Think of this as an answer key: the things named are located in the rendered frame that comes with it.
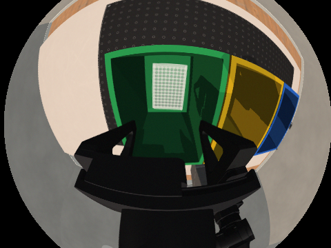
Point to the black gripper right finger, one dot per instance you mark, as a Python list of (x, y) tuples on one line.
[(237, 151)]

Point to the green open bin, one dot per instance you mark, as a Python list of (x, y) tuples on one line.
[(167, 133)]

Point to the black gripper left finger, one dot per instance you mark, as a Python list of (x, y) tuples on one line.
[(104, 143)]

